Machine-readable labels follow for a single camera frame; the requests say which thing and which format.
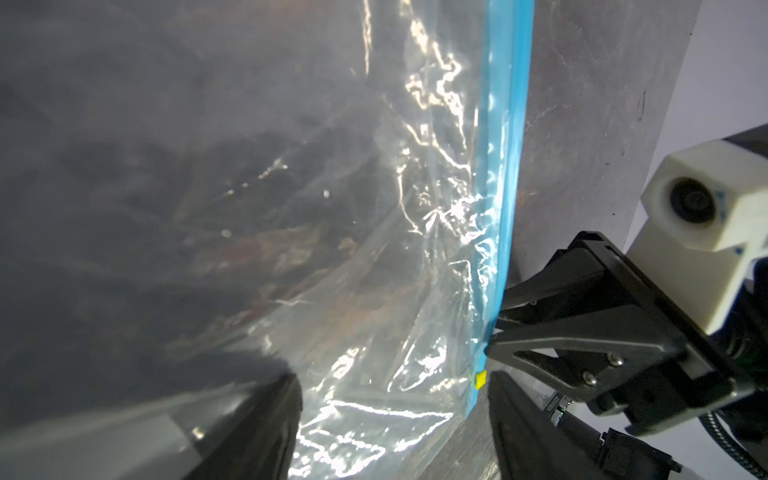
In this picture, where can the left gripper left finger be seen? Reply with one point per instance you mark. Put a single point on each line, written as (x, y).
(243, 431)

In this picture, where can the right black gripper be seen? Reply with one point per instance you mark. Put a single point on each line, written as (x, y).
(592, 326)

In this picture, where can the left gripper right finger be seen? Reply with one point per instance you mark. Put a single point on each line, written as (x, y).
(527, 444)

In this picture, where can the clear zip top bag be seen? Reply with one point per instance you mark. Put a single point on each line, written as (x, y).
(197, 194)

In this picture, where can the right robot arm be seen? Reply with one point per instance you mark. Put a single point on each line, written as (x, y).
(739, 429)

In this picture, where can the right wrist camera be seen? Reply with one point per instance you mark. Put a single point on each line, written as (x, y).
(706, 223)

